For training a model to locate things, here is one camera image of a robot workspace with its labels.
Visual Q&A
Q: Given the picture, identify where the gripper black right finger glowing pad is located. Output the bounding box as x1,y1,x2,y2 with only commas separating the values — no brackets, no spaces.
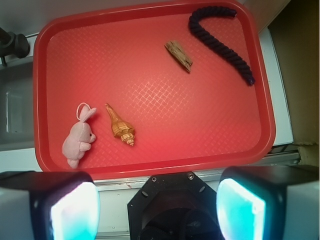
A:
216,165,320,240

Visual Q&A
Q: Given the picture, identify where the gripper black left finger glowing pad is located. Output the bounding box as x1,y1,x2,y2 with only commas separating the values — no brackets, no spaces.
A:
0,171,100,240

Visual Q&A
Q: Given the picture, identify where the brown wood chip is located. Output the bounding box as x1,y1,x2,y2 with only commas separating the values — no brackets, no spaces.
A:
164,40,193,73

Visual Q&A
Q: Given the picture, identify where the pink plush bunny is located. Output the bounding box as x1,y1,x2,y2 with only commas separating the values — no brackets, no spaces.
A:
62,102,97,169

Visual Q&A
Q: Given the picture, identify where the clear plastic bin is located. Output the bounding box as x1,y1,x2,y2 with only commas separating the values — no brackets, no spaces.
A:
0,62,34,151

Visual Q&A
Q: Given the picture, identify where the orange spiral seashell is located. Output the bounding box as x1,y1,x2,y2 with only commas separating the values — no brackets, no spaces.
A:
105,103,135,147

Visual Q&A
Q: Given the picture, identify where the red plastic tray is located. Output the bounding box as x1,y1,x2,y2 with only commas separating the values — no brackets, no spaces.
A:
33,0,276,180

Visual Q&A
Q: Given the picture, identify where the black clamp knob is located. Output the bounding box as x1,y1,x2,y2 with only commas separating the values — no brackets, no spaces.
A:
0,28,31,67

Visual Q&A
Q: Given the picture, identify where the dark purple twisted rope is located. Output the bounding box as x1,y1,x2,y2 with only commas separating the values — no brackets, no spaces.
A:
188,7,256,87

